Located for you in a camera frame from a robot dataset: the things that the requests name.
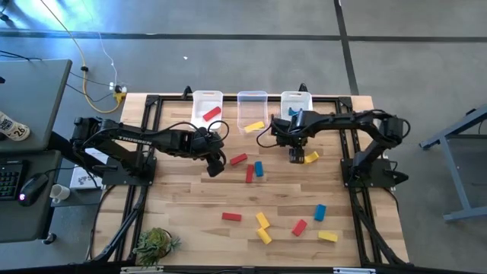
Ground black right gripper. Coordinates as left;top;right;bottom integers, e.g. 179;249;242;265
270;110;311;164

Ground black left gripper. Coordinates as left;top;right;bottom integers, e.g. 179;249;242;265
186;127;227;178

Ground yellow rectangular wooden block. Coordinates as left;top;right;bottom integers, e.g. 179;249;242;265
317;230;339;243
243;120;266;134
255;212;272;230

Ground yellow wooden cylinder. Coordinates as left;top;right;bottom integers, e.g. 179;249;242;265
256;227;273;245

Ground white plastic bin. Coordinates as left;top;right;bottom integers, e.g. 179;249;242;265
280;91;314;122
189;90;224;132

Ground clear plastic bin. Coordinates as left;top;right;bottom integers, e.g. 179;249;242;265
237;90;269;136

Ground potted green succulent plant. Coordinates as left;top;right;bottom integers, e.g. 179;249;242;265
132;227;182;268

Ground yellow power plug adapter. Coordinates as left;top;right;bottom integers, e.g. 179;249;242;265
109;81;129;104

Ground white paper sheet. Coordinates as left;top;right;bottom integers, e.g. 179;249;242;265
69;147;104;190

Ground white mug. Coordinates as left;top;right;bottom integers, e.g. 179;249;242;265
49;183;72;205

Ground black computer mouse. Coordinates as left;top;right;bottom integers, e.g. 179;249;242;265
18;173;50;208

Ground dark grey desk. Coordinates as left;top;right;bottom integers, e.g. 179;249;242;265
0;149;62;244

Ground white printed can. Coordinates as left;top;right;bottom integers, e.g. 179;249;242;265
0;110;31;142

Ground black keyboard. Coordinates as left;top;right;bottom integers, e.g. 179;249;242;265
0;159;24;202

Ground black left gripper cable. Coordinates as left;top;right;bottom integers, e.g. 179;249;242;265
151;119;231;145

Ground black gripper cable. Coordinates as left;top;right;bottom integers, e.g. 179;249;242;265
256;126;275;149
151;119;231;145

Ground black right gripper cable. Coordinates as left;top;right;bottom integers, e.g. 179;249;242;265
256;126;275;149

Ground black aluminium table frame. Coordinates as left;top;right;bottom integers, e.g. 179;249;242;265
89;93;410;267

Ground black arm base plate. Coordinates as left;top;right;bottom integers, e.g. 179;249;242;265
340;158;397;189
101;154;158;187

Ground silver metal bracket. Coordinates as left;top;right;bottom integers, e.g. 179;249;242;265
333;266;377;274
119;265;165;274

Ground thin white cable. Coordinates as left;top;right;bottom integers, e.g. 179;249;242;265
88;0;119;91

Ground yellow cable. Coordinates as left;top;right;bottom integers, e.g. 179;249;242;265
39;0;127;115

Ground blue-grey metal table frame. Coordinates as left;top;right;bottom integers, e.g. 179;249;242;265
419;104;487;223

